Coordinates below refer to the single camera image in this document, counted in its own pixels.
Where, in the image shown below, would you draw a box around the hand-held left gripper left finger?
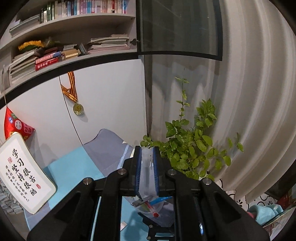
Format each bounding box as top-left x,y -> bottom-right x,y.
27,146 -> 142,241

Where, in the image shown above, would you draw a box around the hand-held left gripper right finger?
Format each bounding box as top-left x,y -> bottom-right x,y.
152,146 -> 270,241

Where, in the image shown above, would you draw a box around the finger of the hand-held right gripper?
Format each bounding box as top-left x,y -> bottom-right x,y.
138,212 -> 175,241

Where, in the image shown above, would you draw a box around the clear plastic bag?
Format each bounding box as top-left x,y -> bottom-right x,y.
121,148 -> 174,229

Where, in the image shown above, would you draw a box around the red pen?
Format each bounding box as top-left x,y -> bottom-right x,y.
144,201 -> 160,218

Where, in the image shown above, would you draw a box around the blue pen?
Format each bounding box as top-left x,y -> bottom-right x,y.
149,197 -> 169,205

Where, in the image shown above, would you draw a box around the green leafy plant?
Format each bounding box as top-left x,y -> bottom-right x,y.
140,77 -> 244,182

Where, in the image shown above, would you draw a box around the teal grey desk mat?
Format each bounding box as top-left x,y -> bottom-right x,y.
24,128 -> 176,241

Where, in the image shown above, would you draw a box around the grey bookshelf cabinet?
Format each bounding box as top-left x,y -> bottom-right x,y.
0,0 -> 148,163

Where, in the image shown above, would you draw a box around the gold medal with striped ribbon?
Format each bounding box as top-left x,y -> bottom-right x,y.
60,71 -> 84,115

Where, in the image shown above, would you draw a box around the white black patterned cloth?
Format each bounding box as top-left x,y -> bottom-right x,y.
220,178 -> 278,210

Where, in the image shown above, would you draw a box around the white calligraphy plaque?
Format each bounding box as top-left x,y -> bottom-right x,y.
0,132 -> 57,215

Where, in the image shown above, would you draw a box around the teal cloth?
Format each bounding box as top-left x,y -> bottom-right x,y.
247,204 -> 285,226

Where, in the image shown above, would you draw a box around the grey curtain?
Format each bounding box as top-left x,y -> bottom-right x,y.
150,0 -> 296,204

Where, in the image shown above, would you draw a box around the stack of magazines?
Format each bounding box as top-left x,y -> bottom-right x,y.
87,34 -> 130,54

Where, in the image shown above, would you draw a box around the red hanging pouch ornament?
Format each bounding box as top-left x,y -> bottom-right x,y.
4,108 -> 36,141

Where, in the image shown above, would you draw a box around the tan book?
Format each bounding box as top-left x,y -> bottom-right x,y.
62,44 -> 80,59

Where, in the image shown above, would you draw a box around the tall stack of papers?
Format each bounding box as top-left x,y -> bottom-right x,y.
0,178 -> 23,215

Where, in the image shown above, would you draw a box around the red books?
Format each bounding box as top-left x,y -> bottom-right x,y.
35,52 -> 65,71

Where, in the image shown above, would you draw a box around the glass cabinet door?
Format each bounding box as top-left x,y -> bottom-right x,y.
136,0 -> 223,61

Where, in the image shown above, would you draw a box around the stack of grey books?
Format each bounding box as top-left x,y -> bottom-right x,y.
8,50 -> 37,84

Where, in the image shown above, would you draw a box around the yellow flower bunch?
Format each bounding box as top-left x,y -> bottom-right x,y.
18,40 -> 44,51

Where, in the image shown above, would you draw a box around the row of upright books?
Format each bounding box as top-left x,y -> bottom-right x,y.
40,0 -> 130,24

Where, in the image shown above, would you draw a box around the flat pile of papers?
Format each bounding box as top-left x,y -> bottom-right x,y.
9,14 -> 42,37

